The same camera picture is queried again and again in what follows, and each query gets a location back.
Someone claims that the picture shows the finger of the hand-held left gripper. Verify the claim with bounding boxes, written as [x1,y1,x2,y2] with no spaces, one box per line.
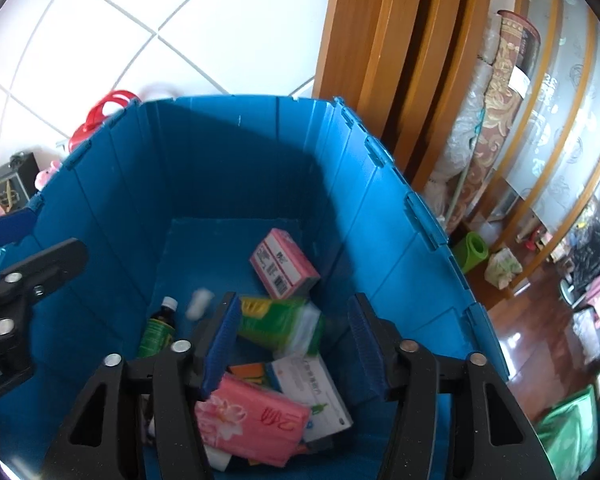
[0,238,89,312]
[0,207,36,258]

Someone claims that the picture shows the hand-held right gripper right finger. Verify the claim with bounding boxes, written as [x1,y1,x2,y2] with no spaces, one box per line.
[346,292,556,480]

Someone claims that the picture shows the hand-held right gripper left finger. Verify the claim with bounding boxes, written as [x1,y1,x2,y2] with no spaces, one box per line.
[42,291,243,480]

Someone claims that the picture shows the white pill bottle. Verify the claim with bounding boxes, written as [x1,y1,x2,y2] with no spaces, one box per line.
[185,287,215,320]

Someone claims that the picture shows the green tissue pack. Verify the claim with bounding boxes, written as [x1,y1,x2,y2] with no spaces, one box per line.
[236,296,326,356]

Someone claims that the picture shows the white blue medicine box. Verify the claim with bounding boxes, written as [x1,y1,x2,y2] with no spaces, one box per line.
[267,352,355,443]

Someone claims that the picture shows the pink floral tissue pack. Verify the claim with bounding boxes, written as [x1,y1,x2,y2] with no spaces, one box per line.
[194,372,313,466]

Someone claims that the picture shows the pink medicine box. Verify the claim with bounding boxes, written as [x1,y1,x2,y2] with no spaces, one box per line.
[249,228,322,302]

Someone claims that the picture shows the blue plastic crate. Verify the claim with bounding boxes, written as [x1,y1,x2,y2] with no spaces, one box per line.
[0,95,511,480]

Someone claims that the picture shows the green glass bottle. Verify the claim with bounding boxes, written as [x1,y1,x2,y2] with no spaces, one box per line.
[137,296,179,360]

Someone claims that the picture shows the pink pig plush orange dress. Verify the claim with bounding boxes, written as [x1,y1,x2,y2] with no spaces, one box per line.
[34,159,63,192]

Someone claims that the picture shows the rolled green yoga mat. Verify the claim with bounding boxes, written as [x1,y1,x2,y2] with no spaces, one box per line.
[452,231,490,275]

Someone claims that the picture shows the red bear-embossed suitcase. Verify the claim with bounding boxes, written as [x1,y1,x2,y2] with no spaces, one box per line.
[69,90,143,153]

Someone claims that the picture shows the white green floral bag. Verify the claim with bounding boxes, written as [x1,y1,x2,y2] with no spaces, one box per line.
[484,247,523,288]

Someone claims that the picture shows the green cloth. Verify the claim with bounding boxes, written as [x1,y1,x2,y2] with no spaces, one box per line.
[534,384,600,480]

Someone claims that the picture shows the clear plastic wrapped roll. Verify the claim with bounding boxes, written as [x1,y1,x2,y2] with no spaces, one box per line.
[422,75,496,221]

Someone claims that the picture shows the black plastic bag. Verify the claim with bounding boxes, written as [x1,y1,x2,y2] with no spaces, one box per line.
[575,220,600,266]

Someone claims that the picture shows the rolled patterned carpet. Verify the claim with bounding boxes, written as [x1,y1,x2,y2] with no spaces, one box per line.
[467,9,542,201]

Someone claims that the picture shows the frosted glass sliding door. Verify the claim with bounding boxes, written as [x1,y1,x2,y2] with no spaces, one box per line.
[495,0,600,286]

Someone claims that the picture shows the wooden door frame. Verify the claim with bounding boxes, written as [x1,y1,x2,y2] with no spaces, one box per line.
[312,0,536,196]

